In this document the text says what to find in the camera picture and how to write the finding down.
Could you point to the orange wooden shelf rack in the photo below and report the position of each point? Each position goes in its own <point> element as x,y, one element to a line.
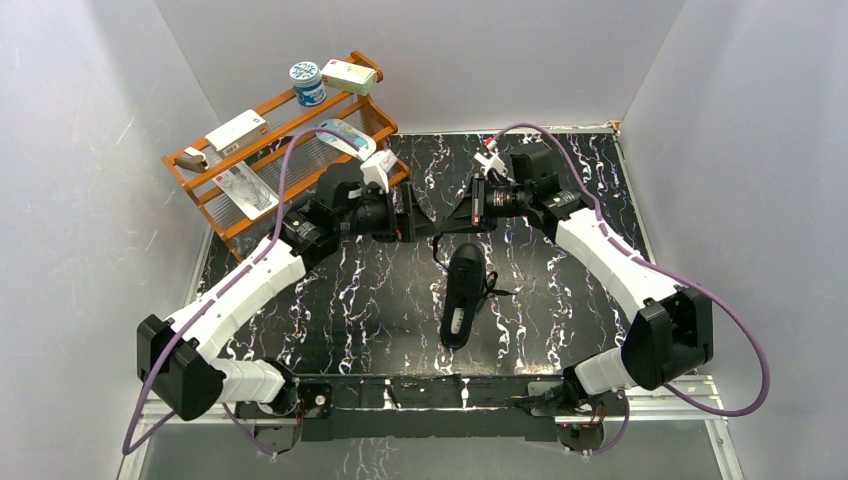
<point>286,117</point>

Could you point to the black canvas sneaker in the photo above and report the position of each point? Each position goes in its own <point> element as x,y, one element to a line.
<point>455,330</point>

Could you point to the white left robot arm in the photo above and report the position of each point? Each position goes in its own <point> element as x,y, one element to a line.
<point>178,358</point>

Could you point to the blue item blister pack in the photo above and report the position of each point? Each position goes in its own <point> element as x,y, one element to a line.
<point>347,139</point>

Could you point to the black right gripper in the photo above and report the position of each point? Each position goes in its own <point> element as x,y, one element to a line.
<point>471,211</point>

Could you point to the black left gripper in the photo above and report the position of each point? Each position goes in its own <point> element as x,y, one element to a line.
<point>407,212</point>

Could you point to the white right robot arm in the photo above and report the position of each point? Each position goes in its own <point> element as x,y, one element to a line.
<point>671,325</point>

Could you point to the small beige tape dispenser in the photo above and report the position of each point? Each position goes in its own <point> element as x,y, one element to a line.
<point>192,159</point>

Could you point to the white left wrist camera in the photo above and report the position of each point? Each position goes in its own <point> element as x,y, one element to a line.
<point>376,168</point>

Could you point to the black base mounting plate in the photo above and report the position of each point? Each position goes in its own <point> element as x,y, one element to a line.
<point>572,436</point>

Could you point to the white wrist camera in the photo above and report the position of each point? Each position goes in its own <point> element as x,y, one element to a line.
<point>376,168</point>
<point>491,165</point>

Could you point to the clear plastic packet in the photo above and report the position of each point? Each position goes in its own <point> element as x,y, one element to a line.
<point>251,195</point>

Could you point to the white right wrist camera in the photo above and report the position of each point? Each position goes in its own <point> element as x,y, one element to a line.
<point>491,165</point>

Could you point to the green white small box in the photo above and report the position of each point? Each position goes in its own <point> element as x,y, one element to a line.
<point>349,77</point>

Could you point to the blue white round tub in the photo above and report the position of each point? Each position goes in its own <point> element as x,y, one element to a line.
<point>307,82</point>

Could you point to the white red long box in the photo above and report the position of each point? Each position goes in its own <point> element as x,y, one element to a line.
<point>238,133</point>

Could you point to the aluminium rail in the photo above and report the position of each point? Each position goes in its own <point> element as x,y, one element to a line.
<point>676,397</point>

